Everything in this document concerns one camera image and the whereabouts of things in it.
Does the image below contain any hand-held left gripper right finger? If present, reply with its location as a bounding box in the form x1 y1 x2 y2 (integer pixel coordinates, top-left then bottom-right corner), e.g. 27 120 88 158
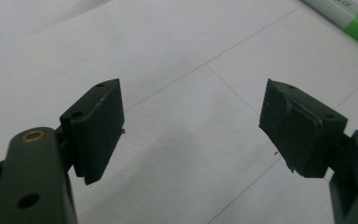
258 77 349 179

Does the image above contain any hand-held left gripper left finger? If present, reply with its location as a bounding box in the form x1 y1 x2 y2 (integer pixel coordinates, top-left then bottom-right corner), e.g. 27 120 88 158
59 77 127 186

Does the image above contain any green and white tube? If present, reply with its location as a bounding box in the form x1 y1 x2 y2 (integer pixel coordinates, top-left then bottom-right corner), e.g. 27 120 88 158
301 0 358 56

